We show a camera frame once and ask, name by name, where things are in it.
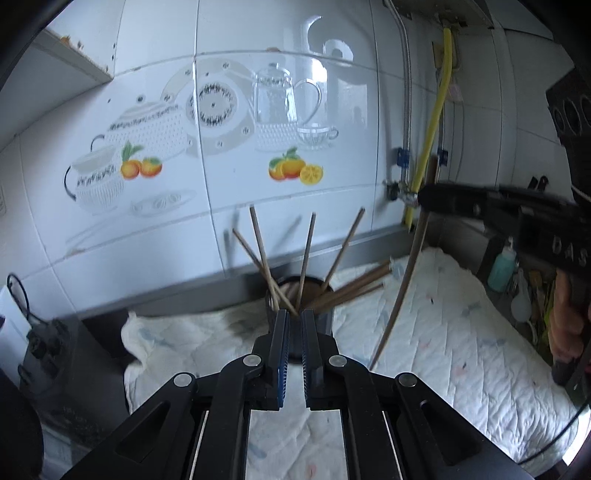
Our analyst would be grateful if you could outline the black ribbed utensil holder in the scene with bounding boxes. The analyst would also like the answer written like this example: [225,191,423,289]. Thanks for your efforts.
[266,276,334,335]

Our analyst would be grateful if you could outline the teal soap pump bottle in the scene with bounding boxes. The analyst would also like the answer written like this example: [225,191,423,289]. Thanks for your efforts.
[487,237,518,293]

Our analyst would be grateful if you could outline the black blender base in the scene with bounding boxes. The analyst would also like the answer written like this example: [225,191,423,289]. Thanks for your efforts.
[18,319,128,450]

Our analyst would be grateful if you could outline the white plastic ladle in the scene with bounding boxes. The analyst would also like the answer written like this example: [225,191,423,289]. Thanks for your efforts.
[511,269,536,335]

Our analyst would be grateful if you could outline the person right hand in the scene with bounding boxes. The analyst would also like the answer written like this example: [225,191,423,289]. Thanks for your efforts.
[548,270,590,364]

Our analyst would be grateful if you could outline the black power cable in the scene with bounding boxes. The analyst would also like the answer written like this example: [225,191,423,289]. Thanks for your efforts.
[5,272,38,328]

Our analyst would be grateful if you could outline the white quilted cloth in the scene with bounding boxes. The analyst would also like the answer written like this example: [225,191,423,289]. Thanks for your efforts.
[121,247,581,480]

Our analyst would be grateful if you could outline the right braided metal hose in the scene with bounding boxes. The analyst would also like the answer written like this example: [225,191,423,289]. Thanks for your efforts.
[435,110,452,186]

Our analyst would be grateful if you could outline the white wall shelf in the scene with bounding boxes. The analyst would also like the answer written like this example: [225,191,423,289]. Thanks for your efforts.
[1,29,112,146]

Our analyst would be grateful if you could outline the red handle water valve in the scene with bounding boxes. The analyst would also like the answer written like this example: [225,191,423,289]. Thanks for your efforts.
[386,182,418,207]

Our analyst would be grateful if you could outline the wooden chopstick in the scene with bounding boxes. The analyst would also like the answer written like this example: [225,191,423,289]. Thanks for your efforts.
[305,261,391,310]
[368,155,440,371]
[249,205,280,312]
[295,212,317,312]
[232,229,298,316]
[313,283,384,314]
[320,207,366,294]

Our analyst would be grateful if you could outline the left braided metal hose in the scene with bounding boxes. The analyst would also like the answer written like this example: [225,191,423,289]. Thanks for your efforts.
[386,0,413,186]

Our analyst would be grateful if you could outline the cleaver knife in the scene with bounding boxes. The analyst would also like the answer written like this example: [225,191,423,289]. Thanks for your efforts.
[527,175,549,194]

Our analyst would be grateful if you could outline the yellow gas hose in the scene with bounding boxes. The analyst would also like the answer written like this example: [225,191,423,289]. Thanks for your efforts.
[403,27,454,229]

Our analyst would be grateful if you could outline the braided metal hose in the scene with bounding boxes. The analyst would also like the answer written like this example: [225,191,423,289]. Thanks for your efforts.
[386,0,413,186]
[435,110,452,186]

